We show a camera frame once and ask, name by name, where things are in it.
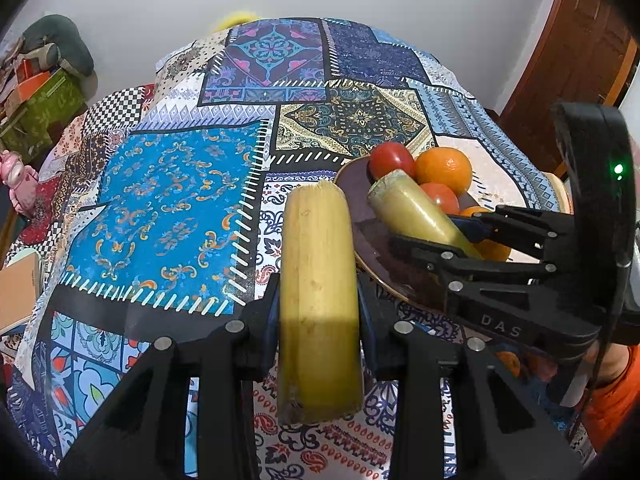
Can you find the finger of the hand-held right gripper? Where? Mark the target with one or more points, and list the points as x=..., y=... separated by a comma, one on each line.
x=520, y=225
x=435, y=260

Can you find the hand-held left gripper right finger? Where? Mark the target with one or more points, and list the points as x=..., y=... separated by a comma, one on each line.
x=380, y=355

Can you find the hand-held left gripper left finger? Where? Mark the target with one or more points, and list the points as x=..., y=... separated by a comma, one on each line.
x=271, y=320

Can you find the small tangerine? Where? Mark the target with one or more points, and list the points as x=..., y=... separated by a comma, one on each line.
x=472, y=211
x=492, y=251

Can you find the yellow cut banana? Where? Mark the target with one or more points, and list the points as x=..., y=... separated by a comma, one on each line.
x=317, y=285
x=410, y=210

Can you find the red tomato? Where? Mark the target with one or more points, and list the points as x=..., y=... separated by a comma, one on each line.
x=392, y=160
x=442, y=199

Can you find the purple plate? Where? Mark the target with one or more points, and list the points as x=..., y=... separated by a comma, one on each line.
x=360, y=230

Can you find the large orange with sticker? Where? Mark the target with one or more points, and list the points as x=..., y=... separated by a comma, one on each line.
x=445, y=167

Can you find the person's right forearm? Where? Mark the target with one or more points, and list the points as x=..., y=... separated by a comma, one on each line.
x=615, y=390

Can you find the brown wooden door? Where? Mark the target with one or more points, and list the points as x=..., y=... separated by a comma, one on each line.
x=575, y=60

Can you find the patchwork blanket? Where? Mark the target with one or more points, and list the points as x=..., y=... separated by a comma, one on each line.
x=165, y=185

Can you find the beige cardboard box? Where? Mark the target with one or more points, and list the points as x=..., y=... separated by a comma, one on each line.
x=20, y=285

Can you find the pink toy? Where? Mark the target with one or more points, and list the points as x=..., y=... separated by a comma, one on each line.
x=17, y=180

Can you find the yellow fluffy object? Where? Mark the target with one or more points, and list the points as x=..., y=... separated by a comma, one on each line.
x=235, y=17

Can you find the green box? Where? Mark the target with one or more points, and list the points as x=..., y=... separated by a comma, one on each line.
x=45, y=105

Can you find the orange box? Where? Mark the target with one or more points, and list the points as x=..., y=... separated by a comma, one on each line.
x=30, y=82

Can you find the pile of clutter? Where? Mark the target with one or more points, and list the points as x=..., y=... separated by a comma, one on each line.
x=10, y=60

